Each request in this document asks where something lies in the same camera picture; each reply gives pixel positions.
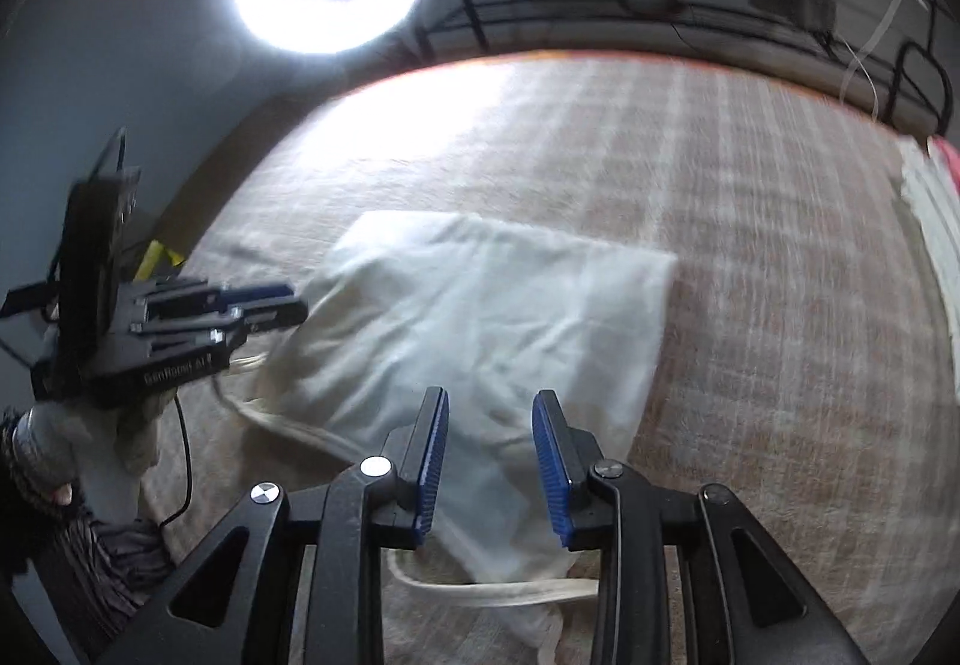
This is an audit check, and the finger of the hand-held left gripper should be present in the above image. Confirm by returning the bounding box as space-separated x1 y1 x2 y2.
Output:
139 300 310 353
146 279 295 320

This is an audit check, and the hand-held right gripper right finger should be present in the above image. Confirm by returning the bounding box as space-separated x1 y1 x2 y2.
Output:
531 390 871 665

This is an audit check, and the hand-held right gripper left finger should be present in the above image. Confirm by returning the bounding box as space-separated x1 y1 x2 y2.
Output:
97 386 451 665

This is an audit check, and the white camisole dress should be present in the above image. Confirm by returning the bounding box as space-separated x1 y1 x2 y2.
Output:
214 210 680 665

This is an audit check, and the black metal clothes rack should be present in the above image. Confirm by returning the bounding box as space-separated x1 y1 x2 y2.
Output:
409 0 960 74

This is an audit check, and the person's left hand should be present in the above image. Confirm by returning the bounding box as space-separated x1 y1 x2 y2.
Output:
67 391 181 523

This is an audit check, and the beige plaid blanket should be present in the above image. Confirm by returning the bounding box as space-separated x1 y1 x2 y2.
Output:
142 50 960 665

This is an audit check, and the person's dark striped clothing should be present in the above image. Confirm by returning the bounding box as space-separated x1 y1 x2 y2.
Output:
0 507 177 643

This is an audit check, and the folded white garment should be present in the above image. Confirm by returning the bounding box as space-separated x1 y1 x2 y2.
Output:
881 140 960 404

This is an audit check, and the folded pink garment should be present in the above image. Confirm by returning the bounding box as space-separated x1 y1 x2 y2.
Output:
928 136 960 194

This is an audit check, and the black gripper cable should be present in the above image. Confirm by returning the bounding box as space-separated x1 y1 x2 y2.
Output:
154 395 194 529

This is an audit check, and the black metal bed frame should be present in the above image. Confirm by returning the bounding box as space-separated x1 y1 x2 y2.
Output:
889 39 947 134

